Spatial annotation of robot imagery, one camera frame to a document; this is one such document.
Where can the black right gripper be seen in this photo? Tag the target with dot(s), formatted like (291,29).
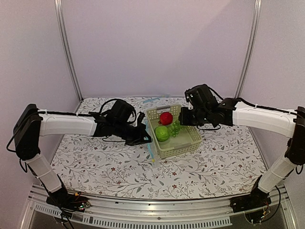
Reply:
(183,118)

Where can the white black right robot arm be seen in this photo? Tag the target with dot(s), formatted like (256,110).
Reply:
(237,111)

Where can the red apple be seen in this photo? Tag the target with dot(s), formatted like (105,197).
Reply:
(166,118)

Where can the aluminium frame post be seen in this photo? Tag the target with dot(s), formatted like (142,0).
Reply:
(66,48)
(250,47)

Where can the right aluminium frame post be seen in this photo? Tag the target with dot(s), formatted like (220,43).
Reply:
(250,47)

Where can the floral patterned table mat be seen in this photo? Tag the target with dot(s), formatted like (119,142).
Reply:
(226,163)

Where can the spare clear blue zip bag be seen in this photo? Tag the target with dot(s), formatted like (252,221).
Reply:
(156,98)

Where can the aluminium front rail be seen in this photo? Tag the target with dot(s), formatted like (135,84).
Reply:
(121,213)

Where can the clear blue zip top bag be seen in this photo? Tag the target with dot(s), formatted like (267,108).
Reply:
(152,145)

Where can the light green perforated plastic basket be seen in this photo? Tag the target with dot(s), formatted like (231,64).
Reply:
(186,140)

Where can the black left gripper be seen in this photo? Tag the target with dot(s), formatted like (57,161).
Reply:
(139,139)

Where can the green apple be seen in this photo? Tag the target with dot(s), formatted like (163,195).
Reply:
(162,133)

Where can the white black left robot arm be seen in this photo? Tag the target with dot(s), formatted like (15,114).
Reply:
(121,120)

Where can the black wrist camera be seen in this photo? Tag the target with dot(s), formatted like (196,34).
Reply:
(189,98)
(140,117)

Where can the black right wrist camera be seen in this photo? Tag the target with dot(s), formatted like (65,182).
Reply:
(189,98)

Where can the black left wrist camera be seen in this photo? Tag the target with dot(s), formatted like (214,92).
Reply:
(140,117)

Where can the left aluminium frame post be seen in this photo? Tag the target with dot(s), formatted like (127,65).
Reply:
(66,48)

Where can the green grape bunch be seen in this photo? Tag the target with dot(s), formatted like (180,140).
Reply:
(175,128)

